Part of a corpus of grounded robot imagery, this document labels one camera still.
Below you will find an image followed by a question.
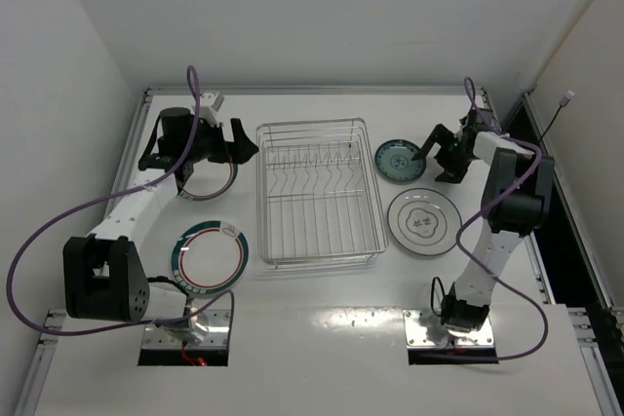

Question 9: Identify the green red rimmed plate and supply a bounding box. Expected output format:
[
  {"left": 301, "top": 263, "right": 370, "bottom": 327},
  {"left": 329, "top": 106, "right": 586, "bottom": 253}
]
[
  {"left": 171, "top": 220, "right": 250, "bottom": 296},
  {"left": 179, "top": 161, "right": 238, "bottom": 202}
]

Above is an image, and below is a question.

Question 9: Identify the small blue patterned plate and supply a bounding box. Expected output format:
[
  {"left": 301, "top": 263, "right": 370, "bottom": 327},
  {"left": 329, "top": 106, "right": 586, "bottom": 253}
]
[{"left": 374, "top": 139, "right": 426, "bottom": 184}]

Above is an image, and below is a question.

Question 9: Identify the white grey rimmed plate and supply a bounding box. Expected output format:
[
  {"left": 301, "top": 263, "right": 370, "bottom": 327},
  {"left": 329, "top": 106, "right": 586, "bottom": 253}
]
[{"left": 386, "top": 188, "right": 462, "bottom": 257}]

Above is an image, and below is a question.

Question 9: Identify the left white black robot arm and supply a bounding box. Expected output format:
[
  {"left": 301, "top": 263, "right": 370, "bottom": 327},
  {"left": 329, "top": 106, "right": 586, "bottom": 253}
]
[{"left": 62, "top": 107, "right": 258, "bottom": 323}]

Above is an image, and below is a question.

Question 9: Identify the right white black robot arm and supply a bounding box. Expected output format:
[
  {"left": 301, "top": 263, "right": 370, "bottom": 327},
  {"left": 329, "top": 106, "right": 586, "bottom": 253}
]
[{"left": 414, "top": 110, "right": 555, "bottom": 332}]

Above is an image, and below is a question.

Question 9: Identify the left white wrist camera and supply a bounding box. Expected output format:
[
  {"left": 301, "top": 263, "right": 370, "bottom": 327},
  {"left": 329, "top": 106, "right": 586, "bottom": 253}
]
[{"left": 192, "top": 93, "right": 224, "bottom": 128}]

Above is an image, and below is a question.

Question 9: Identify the metal wire dish rack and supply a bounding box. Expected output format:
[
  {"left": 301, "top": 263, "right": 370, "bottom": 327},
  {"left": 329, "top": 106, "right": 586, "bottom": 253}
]
[{"left": 256, "top": 118, "right": 388, "bottom": 268}]

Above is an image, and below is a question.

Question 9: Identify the black cable white connector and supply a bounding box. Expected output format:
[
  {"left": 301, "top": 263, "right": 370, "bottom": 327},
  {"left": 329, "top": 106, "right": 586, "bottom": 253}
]
[{"left": 537, "top": 90, "right": 575, "bottom": 145}]

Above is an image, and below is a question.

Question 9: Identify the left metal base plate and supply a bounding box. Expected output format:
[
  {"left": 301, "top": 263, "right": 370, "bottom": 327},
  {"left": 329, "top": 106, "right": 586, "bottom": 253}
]
[{"left": 141, "top": 309, "right": 231, "bottom": 351}]

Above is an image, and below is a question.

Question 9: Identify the metal base plate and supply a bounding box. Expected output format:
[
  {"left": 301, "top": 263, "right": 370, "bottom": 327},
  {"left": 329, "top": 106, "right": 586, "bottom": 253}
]
[
  {"left": 403, "top": 309, "right": 495, "bottom": 351},
  {"left": 141, "top": 309, "right": 231, "bottom": 351}
]

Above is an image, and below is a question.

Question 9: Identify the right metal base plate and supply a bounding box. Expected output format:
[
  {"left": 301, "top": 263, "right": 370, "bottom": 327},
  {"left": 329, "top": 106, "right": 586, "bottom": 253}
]
[{"left": 403, "top": 309, "right": 495, "bottom": 351}]

